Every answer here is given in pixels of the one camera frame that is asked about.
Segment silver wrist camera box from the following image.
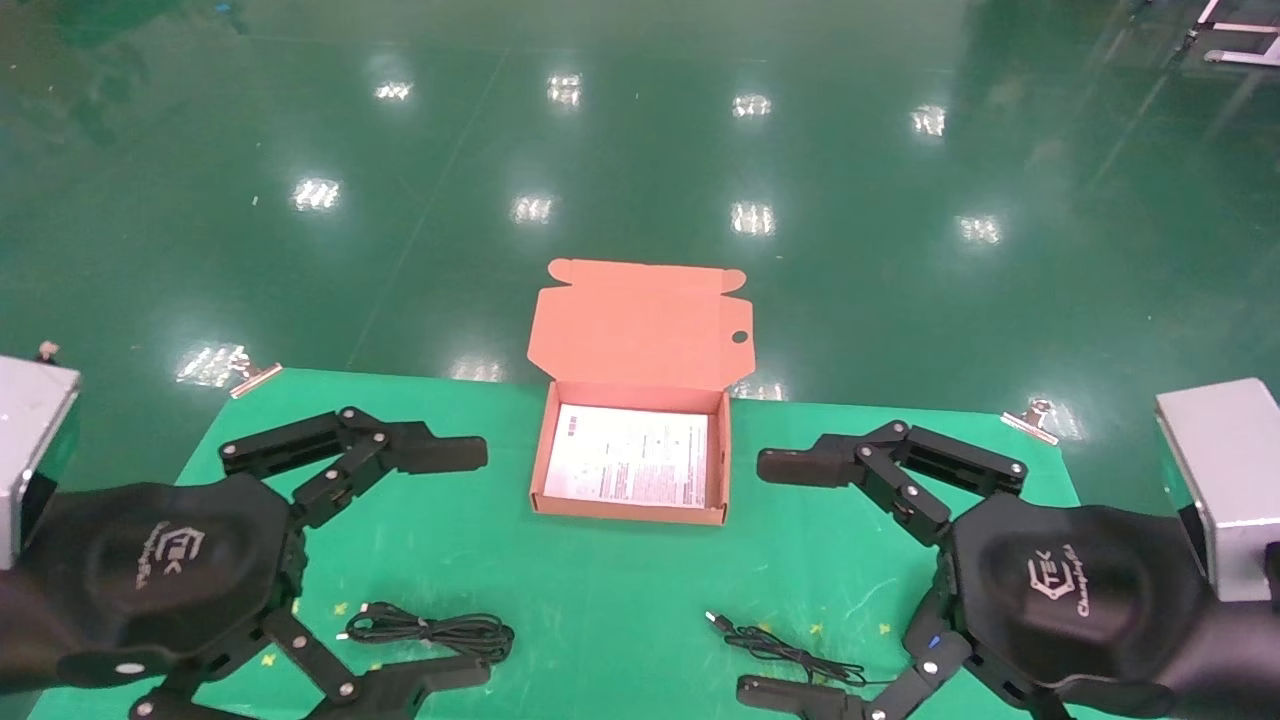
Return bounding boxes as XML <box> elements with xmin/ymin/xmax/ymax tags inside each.
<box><xmin>0</xmin><ymin>355</ymin><xmax>83</xmax><ymax>571</ymax></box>
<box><xmin>1155</xmin><ymin>378</ymin><xmax>1280</xmax><ymax>603</ymax></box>

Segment white metal frame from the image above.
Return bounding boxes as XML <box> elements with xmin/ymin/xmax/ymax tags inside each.
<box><xmin>1185</xmin><ymin>0</ymin><xmax>1280</xmax><ymax>68</ymax></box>

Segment metal binder clip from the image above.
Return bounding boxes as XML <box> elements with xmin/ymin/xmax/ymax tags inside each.
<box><xmin>229</xmin><ymin>349</ymin><xmax>284</xmax><ymax>400</ymax></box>
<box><xmin>1001</xmin><ymin>398</ymin><xmax>1062</xmax><ymax>447</ymax></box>

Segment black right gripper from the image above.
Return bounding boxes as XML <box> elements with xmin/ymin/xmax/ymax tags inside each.
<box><xmin>736</xmin><ymin>493</ymin><xmax>1280</xmax><ymax>720</ymax></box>

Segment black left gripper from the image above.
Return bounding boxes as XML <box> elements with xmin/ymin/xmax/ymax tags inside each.
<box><xmin>0</xmin><ymin>406</ymin><xmax>494</xmax><ymax>720</ymax></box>

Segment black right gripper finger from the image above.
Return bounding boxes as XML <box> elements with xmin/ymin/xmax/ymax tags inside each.
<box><xmin>756</xmin><ymin>419</ymin><xmax>1029</xmax><ymax>547</ymax></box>

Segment black data cable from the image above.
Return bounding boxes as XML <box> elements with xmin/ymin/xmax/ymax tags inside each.
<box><xmin>345</xmin><ymin>601</ymin><xmax>517</xmax><ymax>664</ymax></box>

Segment orange cardboard box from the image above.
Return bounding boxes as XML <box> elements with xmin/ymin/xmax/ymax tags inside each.
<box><xmin>527</xmin><ymin>258</ymin><xmax>757</xmax><ymax>527</ymax></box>

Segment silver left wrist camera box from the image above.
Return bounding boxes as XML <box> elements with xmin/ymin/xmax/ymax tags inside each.
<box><xmin>0</xmin><ymin>355</ymin><xmax>83</xmax><ymax>571</ymax></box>

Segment white printed instruction sheet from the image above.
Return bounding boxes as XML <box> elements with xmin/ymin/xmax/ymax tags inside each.
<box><xmin>543</xmin><ymin>403</ymin><xmax>709</xmax><ymax>508</ymax></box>

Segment green table mat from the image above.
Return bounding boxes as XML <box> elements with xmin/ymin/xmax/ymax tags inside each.
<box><xmin>28</xmin><ymin>367</ymin><xmax>1151</xmax><ymax>720</ymax></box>

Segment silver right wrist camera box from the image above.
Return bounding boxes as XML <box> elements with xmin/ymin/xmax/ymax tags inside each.
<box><xmin>1155</xmin><ymin>378</ymin><xmax>1280</xmax><ymax>603</ymax></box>

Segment black mouse cable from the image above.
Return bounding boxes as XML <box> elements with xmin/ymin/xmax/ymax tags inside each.
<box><xmin>705</xmin><ymin>611</ymin><xmax>901</xmax><ymax>691</ymax></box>

